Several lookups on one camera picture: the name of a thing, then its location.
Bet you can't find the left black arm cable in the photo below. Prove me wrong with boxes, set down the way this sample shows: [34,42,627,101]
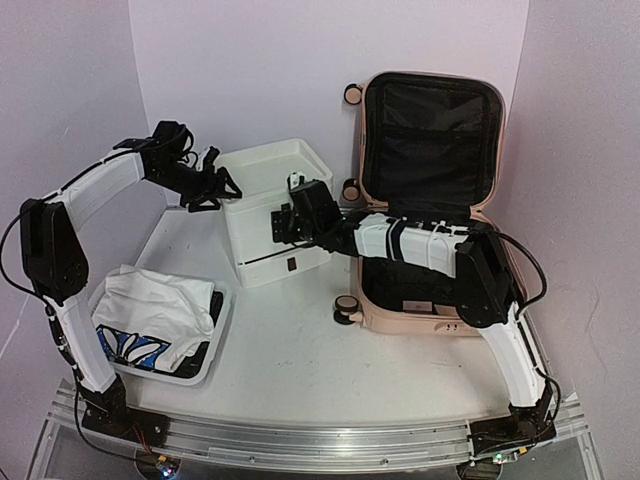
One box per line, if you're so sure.
[0,212,156,464]

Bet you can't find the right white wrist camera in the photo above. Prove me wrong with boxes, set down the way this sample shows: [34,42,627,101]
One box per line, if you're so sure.
[286,171,307,191]

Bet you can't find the pink hard-shell suitcase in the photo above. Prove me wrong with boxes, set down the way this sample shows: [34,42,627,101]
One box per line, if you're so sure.
[334,72,504,335]

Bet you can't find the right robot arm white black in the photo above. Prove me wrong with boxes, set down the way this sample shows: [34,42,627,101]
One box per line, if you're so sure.
[270,172,561,459]

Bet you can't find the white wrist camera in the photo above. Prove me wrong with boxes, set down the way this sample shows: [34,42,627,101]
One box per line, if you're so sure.
[195,146,220,172]
[286,171,307,191]

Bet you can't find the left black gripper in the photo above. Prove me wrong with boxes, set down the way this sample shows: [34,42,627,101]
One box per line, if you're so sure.
[149,159,243,212]

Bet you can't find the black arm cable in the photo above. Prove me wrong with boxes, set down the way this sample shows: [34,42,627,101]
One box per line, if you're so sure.
[0,212,156,464]
[494,229,549,306]

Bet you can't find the black jeans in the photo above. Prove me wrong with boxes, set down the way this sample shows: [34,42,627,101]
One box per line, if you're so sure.
[175,290,224,379]

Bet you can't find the pink flat card box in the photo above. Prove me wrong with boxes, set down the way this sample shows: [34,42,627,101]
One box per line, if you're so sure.
[402,301,434,314]

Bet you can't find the white blue print t-shirt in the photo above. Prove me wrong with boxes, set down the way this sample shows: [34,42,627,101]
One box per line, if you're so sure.
[92,265,215,373]

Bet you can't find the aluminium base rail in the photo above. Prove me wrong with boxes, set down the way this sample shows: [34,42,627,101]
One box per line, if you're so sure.
[29,379,609,480]

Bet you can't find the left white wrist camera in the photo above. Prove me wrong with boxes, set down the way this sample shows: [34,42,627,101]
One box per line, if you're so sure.
[195,146,220,172]

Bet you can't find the white plastic drawer unit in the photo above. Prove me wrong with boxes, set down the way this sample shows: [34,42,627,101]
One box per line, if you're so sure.
[215,138,333,288]

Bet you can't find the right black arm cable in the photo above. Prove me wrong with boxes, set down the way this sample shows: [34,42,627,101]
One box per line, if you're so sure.
[494,229,549,306]

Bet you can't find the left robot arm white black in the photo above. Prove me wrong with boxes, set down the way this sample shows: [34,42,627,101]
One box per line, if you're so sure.
[15,120,242,447]

